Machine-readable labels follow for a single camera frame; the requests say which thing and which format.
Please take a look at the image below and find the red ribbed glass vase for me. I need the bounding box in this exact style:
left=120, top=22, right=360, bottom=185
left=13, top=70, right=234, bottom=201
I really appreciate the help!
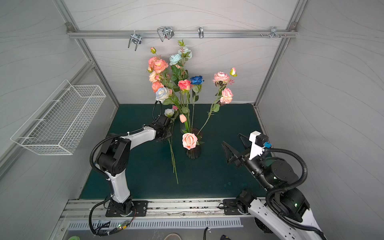
left=186, top=128, right=202, bottom=160

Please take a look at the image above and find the large light pink rose stem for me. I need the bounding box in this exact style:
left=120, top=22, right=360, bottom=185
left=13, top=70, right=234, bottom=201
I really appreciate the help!
left=182, top=133, right=204, bottom=150

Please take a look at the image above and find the pink rose stem with bud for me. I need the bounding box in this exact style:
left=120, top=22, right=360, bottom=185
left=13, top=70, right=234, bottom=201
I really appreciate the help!
left=199, top=67, right=237, bottom=133

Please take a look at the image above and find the white blue rose stem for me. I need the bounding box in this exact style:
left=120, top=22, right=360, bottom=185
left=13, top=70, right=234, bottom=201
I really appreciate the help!
left=164, top=109, right=179, bottom=184

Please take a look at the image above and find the dark blue rose stem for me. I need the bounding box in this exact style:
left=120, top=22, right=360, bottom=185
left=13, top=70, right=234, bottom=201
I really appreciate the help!
left=191, top=76, right=204, bottom=128

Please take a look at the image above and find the deep pink red rose stem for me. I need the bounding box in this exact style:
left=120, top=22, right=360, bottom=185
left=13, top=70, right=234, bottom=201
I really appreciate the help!
left=178, top=80, right=192, bottom=133

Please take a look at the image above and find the pale blue flower stem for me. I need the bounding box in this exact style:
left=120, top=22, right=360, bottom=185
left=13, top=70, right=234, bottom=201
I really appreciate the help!
left=170, top=40, right=192, bottom=86

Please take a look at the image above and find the peach multi-bloom rose stem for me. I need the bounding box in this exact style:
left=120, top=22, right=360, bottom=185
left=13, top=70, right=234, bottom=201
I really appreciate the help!
left=149, top=71, right=164, bottom=93

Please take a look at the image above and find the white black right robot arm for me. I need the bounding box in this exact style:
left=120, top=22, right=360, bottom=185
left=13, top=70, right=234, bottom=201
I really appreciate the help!
left=222, top=131, right=326, bottom=240

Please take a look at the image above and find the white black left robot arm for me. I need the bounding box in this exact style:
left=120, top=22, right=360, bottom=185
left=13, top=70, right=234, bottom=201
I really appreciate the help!
left=90, top=114, right=171, bottom=217

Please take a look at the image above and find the metal bolt clamp right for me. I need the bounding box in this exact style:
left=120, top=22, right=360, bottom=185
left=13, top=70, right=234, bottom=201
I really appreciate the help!
left=260, top=27, right=287, bottom=39

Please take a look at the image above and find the metal hook clamp middle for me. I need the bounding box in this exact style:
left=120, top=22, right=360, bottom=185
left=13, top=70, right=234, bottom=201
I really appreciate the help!
left=157, top=26, right=175, bottom=42

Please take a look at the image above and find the metal hook clamp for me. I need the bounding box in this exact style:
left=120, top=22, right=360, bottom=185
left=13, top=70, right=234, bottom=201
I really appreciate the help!
left=157, top=26, right=175, bottom=42
left=128, top=31, right=142, bottom=51

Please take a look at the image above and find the metal hook clamp left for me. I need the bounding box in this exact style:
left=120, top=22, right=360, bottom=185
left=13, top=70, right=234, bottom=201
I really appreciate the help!
left=128, top=31, right=142, bottom=51

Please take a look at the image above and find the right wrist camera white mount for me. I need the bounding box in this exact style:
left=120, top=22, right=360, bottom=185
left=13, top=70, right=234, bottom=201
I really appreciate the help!
left=249, top=131, right=272, bottom=160

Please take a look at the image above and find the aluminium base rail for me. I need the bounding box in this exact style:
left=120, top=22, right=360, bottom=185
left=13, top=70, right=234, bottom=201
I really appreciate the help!
left=60, top=198, right=240, bottom=220

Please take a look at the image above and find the metal ring clamp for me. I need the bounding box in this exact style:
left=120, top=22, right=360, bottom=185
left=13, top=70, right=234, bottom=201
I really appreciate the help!
left=198, top=27, right=204, bottom=39

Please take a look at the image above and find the white slotted cable duct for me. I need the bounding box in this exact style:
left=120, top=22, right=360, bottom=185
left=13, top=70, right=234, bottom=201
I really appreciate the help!
left=67, top=218, right=244, bottom=231

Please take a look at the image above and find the white wire basket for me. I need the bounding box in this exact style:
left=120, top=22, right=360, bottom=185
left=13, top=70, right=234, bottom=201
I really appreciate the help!
left=11, top=80, right=106, bottom=156

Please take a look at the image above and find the aluminium crossbar rail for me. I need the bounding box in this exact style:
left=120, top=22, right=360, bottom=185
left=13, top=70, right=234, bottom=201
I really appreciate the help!
left=67, top=29, right=299, bottom=39

